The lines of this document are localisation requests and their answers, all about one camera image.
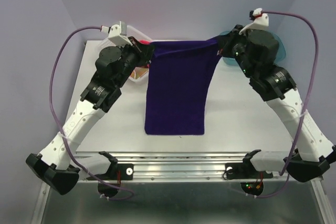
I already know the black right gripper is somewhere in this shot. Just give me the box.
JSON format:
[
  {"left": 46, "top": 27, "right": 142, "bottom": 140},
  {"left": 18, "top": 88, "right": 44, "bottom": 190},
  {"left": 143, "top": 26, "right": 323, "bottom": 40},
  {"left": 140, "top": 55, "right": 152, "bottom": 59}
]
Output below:
[{"left": 219, "top": 24, "right": 256, "bottom": 78}]

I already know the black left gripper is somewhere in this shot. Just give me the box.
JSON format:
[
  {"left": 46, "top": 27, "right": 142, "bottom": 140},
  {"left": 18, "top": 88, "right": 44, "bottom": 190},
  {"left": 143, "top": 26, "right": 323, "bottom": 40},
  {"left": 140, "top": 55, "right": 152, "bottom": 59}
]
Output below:
[{"left": 114, "top": 36, "right": 155, "bottom": 88}]

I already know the purple towel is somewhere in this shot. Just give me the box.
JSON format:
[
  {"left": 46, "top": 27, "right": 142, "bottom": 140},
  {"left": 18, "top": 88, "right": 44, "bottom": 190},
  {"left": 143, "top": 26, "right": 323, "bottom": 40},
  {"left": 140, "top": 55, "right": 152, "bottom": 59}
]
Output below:
[{"left": 144, "top": 38, "right": 221, "bottom": 135}]

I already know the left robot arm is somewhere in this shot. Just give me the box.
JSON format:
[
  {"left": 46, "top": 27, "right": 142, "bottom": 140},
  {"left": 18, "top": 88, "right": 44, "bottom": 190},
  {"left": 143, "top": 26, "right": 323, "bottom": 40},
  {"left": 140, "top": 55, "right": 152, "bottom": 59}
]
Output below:
[{"left": 26, "top": 37, "right": 154, "bottom": 195}]

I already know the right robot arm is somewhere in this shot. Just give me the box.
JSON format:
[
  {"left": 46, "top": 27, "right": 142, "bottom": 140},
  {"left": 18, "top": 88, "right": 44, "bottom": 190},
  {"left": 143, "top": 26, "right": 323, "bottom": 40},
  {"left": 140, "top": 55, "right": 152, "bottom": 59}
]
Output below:
[{"left": 216, "top": 25, "right": 335, "bottom": 183}]

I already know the pink towel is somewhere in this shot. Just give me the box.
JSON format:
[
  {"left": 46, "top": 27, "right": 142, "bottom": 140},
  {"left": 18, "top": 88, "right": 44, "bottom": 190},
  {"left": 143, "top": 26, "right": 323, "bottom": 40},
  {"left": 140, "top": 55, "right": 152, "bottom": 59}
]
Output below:
[{"left": 139, "top": 40, "right": 150, "bottom": 45}]

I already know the white plastic mesh basket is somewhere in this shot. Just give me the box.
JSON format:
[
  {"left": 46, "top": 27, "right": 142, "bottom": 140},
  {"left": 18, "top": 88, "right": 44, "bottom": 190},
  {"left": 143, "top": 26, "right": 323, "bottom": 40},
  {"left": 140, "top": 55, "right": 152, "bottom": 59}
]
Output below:
[{"left": 95, "top": 25, "right": 153, "bottom": 82}]

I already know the teal translucent plastic bin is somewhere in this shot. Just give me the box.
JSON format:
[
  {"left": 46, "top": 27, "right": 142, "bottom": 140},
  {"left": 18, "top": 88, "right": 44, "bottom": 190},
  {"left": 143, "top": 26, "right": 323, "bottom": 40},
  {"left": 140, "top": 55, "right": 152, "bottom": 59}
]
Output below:
[{"left": 222, "top": 32, "right": 286, "bottom": 67}]

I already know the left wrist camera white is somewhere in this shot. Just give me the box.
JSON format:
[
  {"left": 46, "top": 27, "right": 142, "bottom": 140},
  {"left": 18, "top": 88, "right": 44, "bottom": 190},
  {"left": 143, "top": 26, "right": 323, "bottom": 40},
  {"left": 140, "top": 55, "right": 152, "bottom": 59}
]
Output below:
[{"left": 100, "top": 21, "right": 132, "bottom": 48}]

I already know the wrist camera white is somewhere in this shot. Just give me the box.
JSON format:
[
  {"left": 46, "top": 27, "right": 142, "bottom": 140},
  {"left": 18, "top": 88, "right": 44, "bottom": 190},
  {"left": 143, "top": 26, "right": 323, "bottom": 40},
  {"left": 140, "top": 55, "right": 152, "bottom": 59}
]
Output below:
[
  {"left": 100, "top": 21, "right": 132, "bottom": 48},
  {"left": 239, "top": 8, "right": 269, "bottom": 35}
]

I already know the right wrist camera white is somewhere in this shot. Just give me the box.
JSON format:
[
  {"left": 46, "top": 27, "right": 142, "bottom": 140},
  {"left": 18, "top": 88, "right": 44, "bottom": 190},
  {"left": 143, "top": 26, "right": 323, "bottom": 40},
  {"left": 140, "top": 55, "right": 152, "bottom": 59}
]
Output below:
[{"left": 239, "top": 8, "right": 269, "bottom": 35}]

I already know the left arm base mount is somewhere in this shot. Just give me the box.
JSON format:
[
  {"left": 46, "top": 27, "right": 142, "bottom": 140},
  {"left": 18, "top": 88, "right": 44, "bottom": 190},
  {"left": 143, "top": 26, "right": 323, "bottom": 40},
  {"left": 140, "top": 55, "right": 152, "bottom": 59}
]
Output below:
[{"left": 88, "top": 151, "right": 134, "bottom": 181}]

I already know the aluminium mounting rail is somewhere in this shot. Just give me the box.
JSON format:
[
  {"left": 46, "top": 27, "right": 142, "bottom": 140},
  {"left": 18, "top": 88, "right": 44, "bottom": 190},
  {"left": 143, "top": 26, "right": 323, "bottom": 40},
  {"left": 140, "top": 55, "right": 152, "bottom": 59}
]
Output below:
[{"left": 41, "top": 151, "right": 323, "bottom": 183}]

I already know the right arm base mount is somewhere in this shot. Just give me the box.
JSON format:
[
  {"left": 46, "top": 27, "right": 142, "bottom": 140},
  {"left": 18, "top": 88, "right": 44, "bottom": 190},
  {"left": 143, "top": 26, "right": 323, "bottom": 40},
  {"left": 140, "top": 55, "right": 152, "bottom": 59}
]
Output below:
[{"left": 222, "top": 150, "right": 274, "bottom": 180}]

